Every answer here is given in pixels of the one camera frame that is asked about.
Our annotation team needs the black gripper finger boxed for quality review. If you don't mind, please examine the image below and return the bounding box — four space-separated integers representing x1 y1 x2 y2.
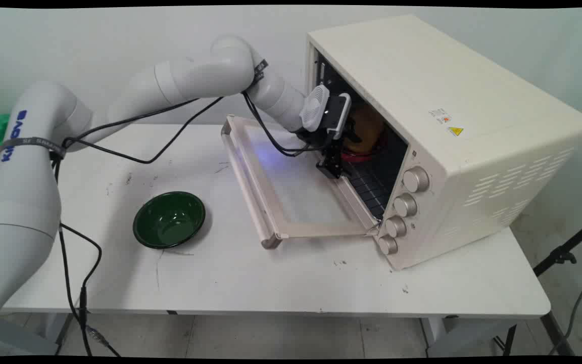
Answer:
330 145 345 179
316 152 333 177

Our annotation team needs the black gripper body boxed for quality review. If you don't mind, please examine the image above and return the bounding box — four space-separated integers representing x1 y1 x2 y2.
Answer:
295 127 345 158

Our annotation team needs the cream glass oven door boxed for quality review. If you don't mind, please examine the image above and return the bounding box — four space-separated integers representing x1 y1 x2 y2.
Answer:
220 114 380 249

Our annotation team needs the red bowl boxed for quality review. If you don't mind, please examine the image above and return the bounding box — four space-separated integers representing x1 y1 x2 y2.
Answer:
342 132 389 163

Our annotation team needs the metal oven rack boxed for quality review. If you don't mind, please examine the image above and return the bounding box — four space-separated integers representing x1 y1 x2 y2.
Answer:
344 159 399 221

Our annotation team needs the yellow bread slice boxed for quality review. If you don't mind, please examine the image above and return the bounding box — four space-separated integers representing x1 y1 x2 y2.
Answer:
344 104 385 154

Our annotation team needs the silver oven knob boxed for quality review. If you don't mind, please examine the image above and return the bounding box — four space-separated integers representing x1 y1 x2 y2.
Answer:
377 235 399 256
403 166 430 194
393 194 418 218
384 215 408 239

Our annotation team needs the cream toaster oven body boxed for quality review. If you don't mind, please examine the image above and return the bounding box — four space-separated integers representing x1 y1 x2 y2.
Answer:
304 14 582 271

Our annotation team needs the white label sticker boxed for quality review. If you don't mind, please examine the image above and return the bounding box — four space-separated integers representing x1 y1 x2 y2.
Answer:
428 107 454 126

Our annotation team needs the dark green bowl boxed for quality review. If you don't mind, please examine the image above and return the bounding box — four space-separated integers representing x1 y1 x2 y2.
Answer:
132 191 206 249

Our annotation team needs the black tripod stand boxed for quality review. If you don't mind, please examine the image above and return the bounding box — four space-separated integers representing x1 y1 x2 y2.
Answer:
532 216 582 278
549 230 582 355

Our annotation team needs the black table leg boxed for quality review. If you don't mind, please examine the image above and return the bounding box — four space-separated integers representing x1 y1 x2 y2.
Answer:
493 310 576 357

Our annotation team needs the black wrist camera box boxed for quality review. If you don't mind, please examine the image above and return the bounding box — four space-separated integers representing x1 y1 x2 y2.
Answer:
324 94 352 141

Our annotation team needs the white round wrist mount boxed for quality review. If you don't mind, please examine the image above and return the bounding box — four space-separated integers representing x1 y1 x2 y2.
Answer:
299 84 330 133

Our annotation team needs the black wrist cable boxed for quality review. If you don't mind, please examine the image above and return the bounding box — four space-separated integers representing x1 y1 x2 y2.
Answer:
62 90 328 157
67 96 226 164

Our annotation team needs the black velcro forearm strap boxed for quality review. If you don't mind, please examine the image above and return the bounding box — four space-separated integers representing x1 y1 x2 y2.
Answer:
252 59 270 84

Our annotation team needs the black base cable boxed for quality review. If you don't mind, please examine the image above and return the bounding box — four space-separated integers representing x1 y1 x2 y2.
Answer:
51 152 122 357

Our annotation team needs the grey velcro base strap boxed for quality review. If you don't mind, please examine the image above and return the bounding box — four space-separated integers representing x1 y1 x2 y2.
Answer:
0 136 67 160

